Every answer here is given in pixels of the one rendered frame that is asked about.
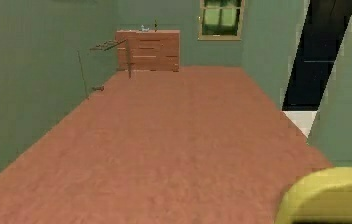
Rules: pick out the wooden chest of drawers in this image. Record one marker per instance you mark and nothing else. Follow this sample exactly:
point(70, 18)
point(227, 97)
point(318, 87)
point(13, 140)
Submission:
point(150, 50)

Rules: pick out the small pale blue object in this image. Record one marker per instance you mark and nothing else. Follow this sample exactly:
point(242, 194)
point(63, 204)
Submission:
point(144, 28)

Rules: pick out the wood framed window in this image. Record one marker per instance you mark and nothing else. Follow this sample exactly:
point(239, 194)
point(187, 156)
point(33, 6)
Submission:
point(221, 18)

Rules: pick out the yellow rounded seat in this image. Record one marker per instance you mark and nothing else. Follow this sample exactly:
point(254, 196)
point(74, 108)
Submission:
point(330, 196)

